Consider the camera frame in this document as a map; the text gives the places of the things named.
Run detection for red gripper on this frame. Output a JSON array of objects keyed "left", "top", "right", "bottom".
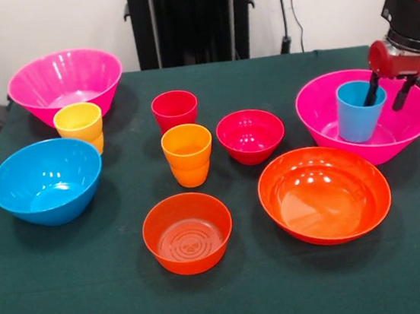
[{"left": 355, "top": 35, "right": 420, "bottom": 116}]

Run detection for blue plastic cup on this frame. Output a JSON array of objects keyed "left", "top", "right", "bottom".
[{"left": 332, "top": 78, "right": 393, "bottom": 146}]

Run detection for large orange plastic bowl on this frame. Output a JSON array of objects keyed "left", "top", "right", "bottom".
[{"left": 253, "top": 138, "right": 397, "bottom": 254}]

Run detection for small red plastic bowl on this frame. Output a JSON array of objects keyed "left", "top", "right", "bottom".
[{"left": 213, "top": 105, "right": 289, "bottom": 170}]

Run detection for large pink plastic bowl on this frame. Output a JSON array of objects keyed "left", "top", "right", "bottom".
[
  {"left": 3, "top": 43, "right": 129, "bottom": 133},
  {"left": 291, "top": 61, "right": 420, "bottom": 175}
]

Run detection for orange plastic cup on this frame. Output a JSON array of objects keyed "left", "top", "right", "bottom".
[{"left": 159, "top": 121, "right": 218, "bottom": 192}]

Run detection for red plastic cup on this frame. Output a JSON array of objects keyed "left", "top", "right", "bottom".
[{"left": 149, "top": 87, "right": 202, "bottom": 136}]

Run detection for small orange plastic bowl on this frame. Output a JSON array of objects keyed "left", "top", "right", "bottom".
[{"left": 138, "top": 187, "right": 239, "bottom": 281}]

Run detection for yellow plastic cup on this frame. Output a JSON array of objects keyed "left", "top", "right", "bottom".
[{"left": 51, "top": 100, "right": 108, "bottom": 161}]

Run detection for blue plastic bowl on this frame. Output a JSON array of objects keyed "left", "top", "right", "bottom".
[{"left": 0, "top": 133, "right": 110, "bottom": 233}]

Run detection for dark green tablecloth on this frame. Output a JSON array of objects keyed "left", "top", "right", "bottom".
[{"left": 0, "top": 36, "right": 420, "bottom": 314}]

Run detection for black wall cable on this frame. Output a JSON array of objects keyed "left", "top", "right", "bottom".
[{"left": 275, "top": 0, "right": 306, "bottom": 56}]

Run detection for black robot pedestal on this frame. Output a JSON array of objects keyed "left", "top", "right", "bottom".
[{"left": 122, "top": 0, "right": 262, "bottom": 74}]

